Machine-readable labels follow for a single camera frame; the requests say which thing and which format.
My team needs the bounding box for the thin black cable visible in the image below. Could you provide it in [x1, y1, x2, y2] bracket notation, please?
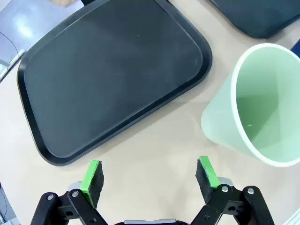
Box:
[0, 31, 20, 58]

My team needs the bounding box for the large black plastic tray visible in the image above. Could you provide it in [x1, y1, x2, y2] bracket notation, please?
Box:
[16, 0, 213, 167]

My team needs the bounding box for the white metal bar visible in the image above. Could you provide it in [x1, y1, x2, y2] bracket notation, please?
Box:
[0, 48, 26, 82]

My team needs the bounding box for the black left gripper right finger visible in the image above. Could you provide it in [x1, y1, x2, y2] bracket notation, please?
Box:
[191, 156, 275, 225]

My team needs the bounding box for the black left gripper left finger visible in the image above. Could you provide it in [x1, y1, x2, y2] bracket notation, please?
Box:
[30, 160, 106, 225]

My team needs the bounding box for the person's bare hand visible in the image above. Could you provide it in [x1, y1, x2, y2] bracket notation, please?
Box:
[50, 0, 78, 7]

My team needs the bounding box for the pale green plastic cup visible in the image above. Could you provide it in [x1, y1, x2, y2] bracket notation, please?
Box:
[201, 43, 300, 167]

